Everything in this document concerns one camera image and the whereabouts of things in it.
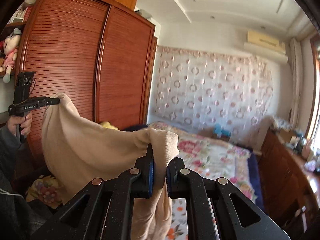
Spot yellow floral blanket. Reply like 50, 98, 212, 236
26, 175, 63, 209

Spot person's left hand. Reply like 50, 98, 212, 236
7, 112, 33, 137

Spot beige printed t-shirt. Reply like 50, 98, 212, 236
41, 92, 180, 240

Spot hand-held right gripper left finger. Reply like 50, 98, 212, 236
31, 144, 154, 240

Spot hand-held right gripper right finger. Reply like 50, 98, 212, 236
166, 157, 290, 240

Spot window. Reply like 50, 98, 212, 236
309, 34, 320, 150

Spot pink dressed doll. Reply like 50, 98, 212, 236
0, 28, 22, 83

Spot person's dark jacket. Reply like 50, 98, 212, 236
0, 155, 65, 240

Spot row of books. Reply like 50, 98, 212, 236
10, 5, 33, 24

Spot brown slatted wooden wardrobe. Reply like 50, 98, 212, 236
15, 0, 158, 165

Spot stack of folded cloths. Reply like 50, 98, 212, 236
272, 116, 292, 130

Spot pink floral quilt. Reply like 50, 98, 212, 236
147, 121, 257, 205

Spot cardboard box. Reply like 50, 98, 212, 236
279, 129, 295, 143

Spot cream wall air conditioner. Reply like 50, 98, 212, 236
244, 30, 289, 64

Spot person's left forearm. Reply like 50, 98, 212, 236
0, 124, 24, 160

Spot white window curtain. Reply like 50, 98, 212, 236
289, 37, 304, 128

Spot bed with floral quilt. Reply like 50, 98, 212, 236
122, 124, 265, 212

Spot yellow plush toy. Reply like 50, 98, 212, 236
99, 121, 118, 131

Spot blue cloth bundle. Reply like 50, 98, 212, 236
214, 124, 232, 139

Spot sheer circle-patterned curtain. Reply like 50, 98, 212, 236
154, 45, 274, 133

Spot orange fruit print bed sheet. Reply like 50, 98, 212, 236
164, 197, 193, 240

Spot long wooden cabinet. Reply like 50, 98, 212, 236
257, 127, 320, 233

